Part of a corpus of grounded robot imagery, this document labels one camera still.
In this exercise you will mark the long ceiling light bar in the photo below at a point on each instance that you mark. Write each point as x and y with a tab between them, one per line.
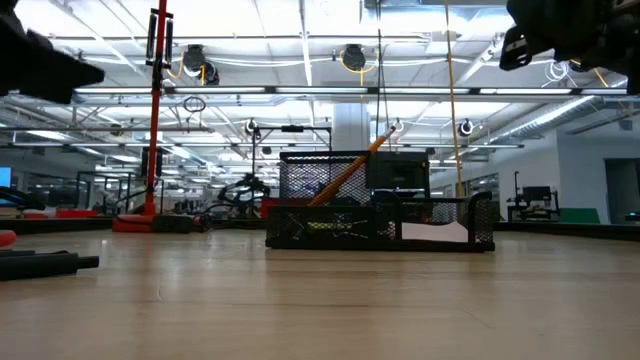
320	90

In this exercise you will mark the black monitor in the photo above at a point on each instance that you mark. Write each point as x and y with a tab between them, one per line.
400	172

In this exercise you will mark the red marker pen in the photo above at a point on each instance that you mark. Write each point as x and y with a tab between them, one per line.
6	238

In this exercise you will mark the red bin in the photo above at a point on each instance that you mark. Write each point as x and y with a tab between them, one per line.
75	213

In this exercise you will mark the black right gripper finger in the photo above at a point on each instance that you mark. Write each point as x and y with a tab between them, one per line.
515	49
547	25

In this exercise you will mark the black background workstation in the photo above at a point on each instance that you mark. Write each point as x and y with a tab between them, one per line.
535	194

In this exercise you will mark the small white ceiling reel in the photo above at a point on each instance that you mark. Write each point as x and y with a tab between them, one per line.
400	121

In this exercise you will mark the black background robot arm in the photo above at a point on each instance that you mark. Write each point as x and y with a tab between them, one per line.
245	184

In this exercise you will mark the small black ceiling reel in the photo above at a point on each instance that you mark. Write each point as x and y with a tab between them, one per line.
459	128
251	127

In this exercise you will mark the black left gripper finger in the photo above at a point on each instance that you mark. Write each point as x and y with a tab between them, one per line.
45	70

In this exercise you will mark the green panel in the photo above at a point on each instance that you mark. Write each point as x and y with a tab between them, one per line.
579	216

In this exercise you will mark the blue lit monitor screen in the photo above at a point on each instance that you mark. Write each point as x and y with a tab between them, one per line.
4	176

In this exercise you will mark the black clamp on pole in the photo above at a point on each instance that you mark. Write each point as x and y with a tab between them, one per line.
151	37

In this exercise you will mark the black box at stand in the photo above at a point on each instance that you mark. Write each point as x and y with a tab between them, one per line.
172	224

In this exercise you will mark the red crate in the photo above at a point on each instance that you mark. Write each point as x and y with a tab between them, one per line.
270	206

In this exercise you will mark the white paper note pad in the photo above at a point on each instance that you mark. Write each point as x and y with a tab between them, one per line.
435	233

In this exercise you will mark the red stand pole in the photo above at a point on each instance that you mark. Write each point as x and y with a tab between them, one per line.
155	125

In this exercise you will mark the black mesh desk organizer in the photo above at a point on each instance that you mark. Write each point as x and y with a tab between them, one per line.
285	220

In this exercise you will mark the black overhead frame rig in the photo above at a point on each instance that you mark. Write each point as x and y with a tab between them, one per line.
292	128

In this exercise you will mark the red stand base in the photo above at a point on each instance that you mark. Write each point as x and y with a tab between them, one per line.
130	224

